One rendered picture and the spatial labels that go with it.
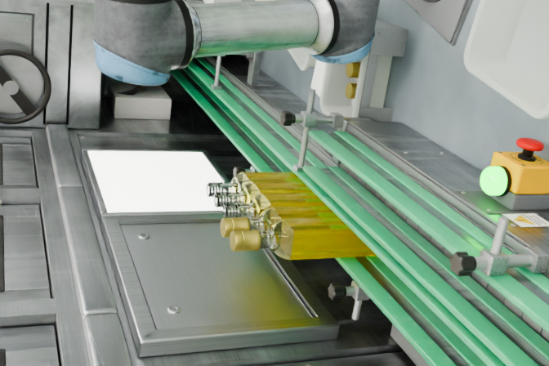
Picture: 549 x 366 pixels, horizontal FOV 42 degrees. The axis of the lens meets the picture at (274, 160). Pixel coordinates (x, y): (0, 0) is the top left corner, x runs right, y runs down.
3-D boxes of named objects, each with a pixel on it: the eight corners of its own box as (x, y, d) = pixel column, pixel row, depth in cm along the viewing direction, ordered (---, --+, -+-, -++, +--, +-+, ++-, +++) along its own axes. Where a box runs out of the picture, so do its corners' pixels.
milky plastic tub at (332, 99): (351, 111, 167) (318, 109, 164) (368, 15, 160) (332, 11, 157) (387, 134, 152) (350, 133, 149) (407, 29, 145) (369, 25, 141)
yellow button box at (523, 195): (521, 193, 114) (482, 193, 111) (533, 148, 111) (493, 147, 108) (551, 210, 107) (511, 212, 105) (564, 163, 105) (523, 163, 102)
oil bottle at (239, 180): (322, 195, 152) (225, 197, 145) (326, 171, 150) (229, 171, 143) (332, 206, 147) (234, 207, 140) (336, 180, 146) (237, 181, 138)
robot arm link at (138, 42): (397, -15, 129) (113, -3, 99) (382, 64, 136) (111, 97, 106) (354, -30, 138) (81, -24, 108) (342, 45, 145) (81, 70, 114)
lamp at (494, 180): (488, 189, 109) (472, 189, 108) (496, 161, 108) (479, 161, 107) (507, 200, 105) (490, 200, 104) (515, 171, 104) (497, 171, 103)
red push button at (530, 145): (506, 156, 108) (511, 135, 107) (528, 157, 109) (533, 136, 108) (523, 166, 104) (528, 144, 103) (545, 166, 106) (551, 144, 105)
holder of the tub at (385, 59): (350, 132, 169) (319, 132, 166) (370, 15, 160) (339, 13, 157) (384, 158, 154) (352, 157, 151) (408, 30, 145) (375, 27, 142)
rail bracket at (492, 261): (530, 261, 93) (444, 266, 89) (545, 209, 91) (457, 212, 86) (551, 276, 90) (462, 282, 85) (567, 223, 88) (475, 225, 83)
